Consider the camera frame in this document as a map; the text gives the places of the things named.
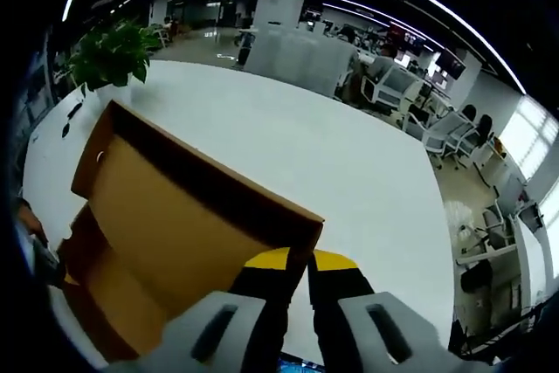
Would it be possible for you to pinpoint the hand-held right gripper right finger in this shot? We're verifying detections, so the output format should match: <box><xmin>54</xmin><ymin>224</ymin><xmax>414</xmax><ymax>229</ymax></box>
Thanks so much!
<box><xmin>307</xmin><ymin>249</ymin><xmax>490</xmax><ymax>373</ymax></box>

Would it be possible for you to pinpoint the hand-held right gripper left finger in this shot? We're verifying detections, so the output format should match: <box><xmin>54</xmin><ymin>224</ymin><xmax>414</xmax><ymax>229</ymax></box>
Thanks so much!
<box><xmin>102</xmin><ymin>248</ymin><xmax>293</xmax><ymax>373</ymax></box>

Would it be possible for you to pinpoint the blue tissue pack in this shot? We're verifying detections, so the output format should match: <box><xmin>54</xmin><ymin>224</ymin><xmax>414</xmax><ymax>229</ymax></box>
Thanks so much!
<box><xmin>279</xmin><ymin>351</ymin><xmax>327</xmax><ymax>373</ymax></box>

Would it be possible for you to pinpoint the brown cardboard shoe box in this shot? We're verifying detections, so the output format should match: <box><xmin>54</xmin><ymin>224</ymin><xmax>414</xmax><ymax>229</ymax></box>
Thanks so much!
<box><xmin>56</xmin><ymin>100</ymin><xmax>327</xmax><ymax>363</ymax></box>

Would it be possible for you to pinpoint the person's left hand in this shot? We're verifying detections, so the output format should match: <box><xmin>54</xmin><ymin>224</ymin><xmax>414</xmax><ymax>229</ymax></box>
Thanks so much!
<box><xmin>17</xmin><ymin>199</ymin><xmax>47</xmax><ymax>243</ymax></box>

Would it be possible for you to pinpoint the green plant in white pot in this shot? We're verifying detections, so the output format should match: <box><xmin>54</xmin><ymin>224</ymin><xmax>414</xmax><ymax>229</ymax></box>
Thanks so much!
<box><xmin>68</xmin><ymin>18</ymin><xmax>162</xmax><ymax>106</ymax></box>

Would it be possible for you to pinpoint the white office chair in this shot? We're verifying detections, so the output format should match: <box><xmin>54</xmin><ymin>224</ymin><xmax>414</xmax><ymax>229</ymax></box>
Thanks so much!
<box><xmin>423</xmin><ymin>110</ymin><xmax>477</xmax><ymax>169</ymax></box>
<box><xmin>362</xmin><ymin>65</ymin><xmax>420</xmax><ymax>114</ymax></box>

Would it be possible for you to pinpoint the bright window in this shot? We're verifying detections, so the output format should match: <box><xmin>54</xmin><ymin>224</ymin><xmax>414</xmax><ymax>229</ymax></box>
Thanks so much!
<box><xmin>500</xmin><ymin>95</ymin><xmax>559</xmax><ymax>180</ymax></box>

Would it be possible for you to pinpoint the white desk partition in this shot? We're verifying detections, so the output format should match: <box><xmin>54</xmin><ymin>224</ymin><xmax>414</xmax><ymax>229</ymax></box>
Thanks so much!
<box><xmin>243</xmin><ymin>25</ymin><xmax>360</xmax><ymax>97</ymax></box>

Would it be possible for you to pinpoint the white square pillar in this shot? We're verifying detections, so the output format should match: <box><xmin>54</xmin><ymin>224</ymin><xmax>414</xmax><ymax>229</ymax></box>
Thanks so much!
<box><xmin>252</xmin><ymin>0</ymin><xmax>309</xmax><ymax>29</ymax></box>

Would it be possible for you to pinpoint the dark wall monitor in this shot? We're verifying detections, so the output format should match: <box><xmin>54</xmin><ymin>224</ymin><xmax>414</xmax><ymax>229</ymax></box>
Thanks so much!
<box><xmin>436</xmin><ymin>52</ymin><xmax>468</xmax><ymax>78</ymax></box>

